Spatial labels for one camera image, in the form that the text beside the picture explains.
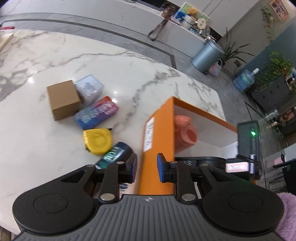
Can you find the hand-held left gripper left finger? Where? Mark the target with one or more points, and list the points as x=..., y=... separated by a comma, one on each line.
x=133, y=170

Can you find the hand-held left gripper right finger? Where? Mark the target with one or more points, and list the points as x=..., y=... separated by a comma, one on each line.
x=161, y=168

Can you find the dark blue bottle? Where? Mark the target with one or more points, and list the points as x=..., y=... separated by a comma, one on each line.
x=115, y=154

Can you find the orange cardboard box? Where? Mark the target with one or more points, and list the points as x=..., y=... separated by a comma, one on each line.
x=157, y=139

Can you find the pink cup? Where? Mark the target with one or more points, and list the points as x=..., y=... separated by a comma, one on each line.
x=189, y=139

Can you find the yellow tape measure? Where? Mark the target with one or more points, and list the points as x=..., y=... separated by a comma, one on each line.
x=98, y=141

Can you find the blue and pink tin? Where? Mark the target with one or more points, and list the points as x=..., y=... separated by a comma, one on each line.
x=97, y=113

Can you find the clear plastic box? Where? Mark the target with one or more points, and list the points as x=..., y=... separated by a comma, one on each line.
x=89, y=87

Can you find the brown cardboard box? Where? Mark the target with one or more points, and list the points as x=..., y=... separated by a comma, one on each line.
x=63, y=99

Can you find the grey cabinet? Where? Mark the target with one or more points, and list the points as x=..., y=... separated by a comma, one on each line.
x=270, y=95

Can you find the blue water jug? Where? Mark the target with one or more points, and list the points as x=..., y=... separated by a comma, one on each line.
x=245, y=81

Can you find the green pothos plant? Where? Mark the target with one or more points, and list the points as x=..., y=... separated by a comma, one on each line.
x=277, y=69

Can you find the woven handbag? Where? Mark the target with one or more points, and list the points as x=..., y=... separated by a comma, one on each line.
x=216, y=69

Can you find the snake plant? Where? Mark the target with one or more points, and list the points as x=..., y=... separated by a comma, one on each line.
x=231, y=51

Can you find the grey pedal trash can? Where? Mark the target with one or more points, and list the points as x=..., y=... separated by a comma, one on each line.
x=207, y=56

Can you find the climbing vine plant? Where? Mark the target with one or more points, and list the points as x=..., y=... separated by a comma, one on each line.
x=268, y=20

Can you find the round paper fan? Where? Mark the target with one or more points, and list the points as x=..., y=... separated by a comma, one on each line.
x=201, y=23

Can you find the marble tv cabinet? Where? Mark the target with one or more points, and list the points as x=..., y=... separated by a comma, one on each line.
x=180, y=32

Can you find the beige sofa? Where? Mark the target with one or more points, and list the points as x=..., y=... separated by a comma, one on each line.
x=5, y=235

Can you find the painted canvas picture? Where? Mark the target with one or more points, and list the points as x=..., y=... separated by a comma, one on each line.
x=182, y=12

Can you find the framed wall picture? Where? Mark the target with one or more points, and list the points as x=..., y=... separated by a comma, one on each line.
x=279, y=10

